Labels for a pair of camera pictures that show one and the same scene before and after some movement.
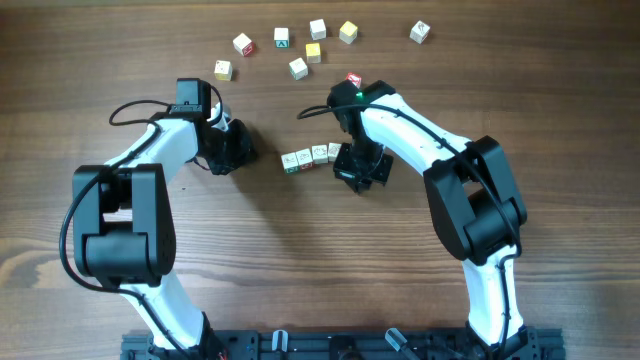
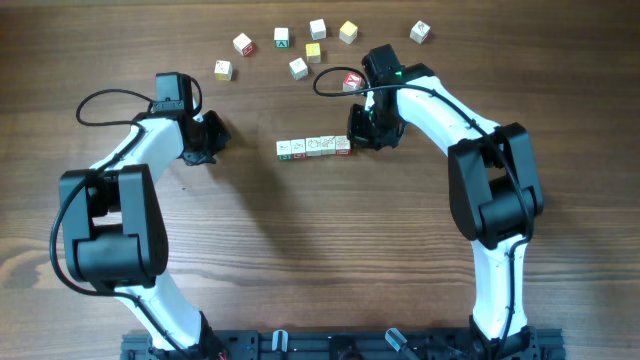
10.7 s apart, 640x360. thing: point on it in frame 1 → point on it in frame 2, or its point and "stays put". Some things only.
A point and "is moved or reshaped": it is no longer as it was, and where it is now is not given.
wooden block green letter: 281,37 stays put
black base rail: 347,343 stays put
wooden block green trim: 298,69 stays put
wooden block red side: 243,45 stays put
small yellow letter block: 313,53 stays put
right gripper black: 344,171 → 358,135
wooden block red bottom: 304,160 → 298,148
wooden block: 419,32 stays put
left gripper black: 244,153 → 222,136
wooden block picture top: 333,151 is moved or reshaped
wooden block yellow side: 223,70 stays put
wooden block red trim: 290,163 → 284,150
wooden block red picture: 320,154 → 313,147
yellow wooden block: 348,32 stays put
